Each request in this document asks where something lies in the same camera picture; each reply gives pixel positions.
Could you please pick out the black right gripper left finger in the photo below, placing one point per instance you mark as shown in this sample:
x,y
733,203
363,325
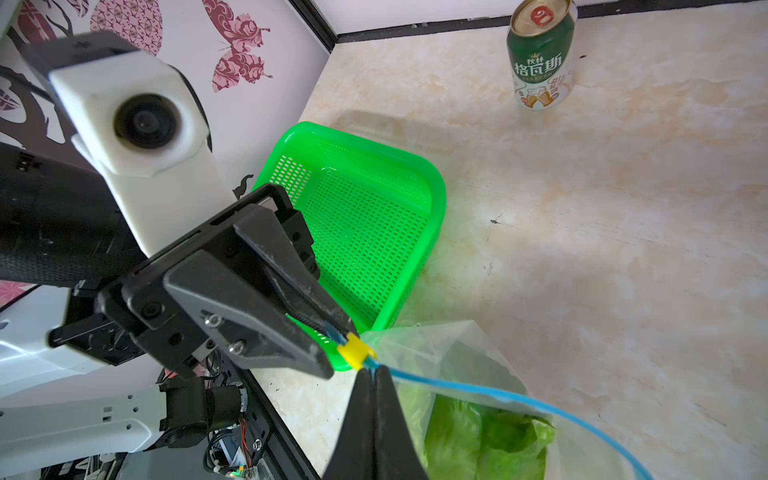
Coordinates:
x,y
354,457

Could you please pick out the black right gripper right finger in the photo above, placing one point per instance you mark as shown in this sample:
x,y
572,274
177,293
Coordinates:
x,y
394,455

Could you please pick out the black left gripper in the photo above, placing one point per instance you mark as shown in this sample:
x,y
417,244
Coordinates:
x,y
244,282

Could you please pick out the green cabbage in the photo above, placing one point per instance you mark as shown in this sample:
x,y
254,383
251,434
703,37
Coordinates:
x,y
457,439

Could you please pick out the clear zip top bag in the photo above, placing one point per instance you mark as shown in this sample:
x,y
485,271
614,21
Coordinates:
x,y
457,360

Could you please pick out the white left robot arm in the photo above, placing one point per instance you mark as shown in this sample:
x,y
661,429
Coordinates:
x,y
33,374

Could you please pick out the green plastic basket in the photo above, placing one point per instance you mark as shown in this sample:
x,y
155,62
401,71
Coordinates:
x,y
374,213

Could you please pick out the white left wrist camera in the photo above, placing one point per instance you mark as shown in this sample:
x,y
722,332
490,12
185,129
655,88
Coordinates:
x,y
139,124

